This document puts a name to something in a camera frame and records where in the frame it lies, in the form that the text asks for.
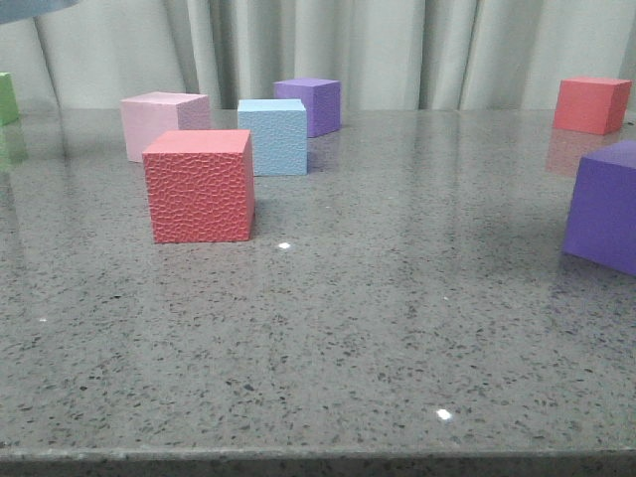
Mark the light blue foam cube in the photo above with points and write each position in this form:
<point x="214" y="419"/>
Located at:
<point x="17" y="10"/>

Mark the textured red foam cube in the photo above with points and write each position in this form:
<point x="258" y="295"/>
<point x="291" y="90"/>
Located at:
<point x="200" y="185"/>

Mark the purple foam cube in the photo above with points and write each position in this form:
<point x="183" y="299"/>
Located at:
<point x="321" y="99"/>

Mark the pink foam cube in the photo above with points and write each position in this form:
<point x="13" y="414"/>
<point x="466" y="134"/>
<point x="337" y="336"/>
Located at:
<point x="146" y="116"/>

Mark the large near purple cube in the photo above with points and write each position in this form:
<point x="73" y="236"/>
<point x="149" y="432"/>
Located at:
<point x="600" y="225"/>

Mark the grey-green curtain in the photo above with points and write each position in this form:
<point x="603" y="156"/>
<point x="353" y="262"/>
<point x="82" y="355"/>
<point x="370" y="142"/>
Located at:
<point x="397" y="55"/>

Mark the orange-red foam cube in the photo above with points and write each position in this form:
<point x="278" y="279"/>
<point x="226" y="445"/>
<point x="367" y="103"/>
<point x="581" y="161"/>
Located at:
<point x="592" y="105"/>

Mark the green foam cube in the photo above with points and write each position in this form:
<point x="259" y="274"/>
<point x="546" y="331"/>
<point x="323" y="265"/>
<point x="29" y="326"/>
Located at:
<point x="9" y="111"/>

